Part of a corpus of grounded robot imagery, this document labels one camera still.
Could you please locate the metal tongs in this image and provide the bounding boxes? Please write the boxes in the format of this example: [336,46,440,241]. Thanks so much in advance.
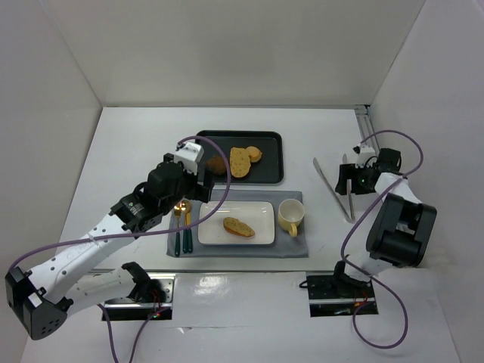
[312,153,356,223]

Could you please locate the crusty bread slice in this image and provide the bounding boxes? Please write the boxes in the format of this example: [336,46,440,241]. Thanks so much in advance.
[223,217,256,238]

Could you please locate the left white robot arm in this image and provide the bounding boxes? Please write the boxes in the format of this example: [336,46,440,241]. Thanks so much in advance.
[5,150,214,340]

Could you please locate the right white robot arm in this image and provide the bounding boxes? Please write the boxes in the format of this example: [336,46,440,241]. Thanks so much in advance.
[328,145,437,298]

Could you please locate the round brown bread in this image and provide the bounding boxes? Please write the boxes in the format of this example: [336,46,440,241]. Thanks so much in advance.
[205,155,227,176]

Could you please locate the seeded bread slice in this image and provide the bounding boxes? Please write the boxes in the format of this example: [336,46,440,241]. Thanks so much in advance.
[230,147,251,178]

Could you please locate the small orange bread roll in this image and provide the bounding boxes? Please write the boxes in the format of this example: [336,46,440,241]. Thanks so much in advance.
[246,146,262,163]

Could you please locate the white rectangular plate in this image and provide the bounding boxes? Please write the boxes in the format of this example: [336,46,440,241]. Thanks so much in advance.
[197,201,275,246]

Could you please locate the yellow mug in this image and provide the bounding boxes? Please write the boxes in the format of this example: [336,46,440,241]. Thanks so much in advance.
[278,199,305,237]

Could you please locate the grey cloth placemat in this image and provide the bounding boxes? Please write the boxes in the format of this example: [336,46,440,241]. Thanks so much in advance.
[181,190,309,258]

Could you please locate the gold spoon green handle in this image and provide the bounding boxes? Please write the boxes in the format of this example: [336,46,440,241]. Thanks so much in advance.
[178,200,194,253]

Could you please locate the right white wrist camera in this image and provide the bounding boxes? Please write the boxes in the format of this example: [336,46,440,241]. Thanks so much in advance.
[353,144,377,169]

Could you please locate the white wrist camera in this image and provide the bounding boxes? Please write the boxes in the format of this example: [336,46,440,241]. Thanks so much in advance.
[353,144,377,169]
[173,141,204,175]

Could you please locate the gold fork green handle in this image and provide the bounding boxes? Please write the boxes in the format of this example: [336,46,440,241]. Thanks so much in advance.
[174,207,182,257]

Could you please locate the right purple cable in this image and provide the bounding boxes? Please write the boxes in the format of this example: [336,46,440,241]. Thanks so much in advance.
[340,129,424,349]

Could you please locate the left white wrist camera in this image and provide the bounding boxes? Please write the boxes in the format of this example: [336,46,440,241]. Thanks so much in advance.
[173,141,204,175]

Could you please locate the aluminium rail frame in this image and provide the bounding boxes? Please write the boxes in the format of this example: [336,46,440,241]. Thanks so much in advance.
[355,105,380,152]

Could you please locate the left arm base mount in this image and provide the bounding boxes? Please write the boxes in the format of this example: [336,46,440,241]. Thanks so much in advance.
[104,262,175,321]

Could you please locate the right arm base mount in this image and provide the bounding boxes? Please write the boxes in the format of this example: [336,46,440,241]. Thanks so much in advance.
[299,261,378,318]

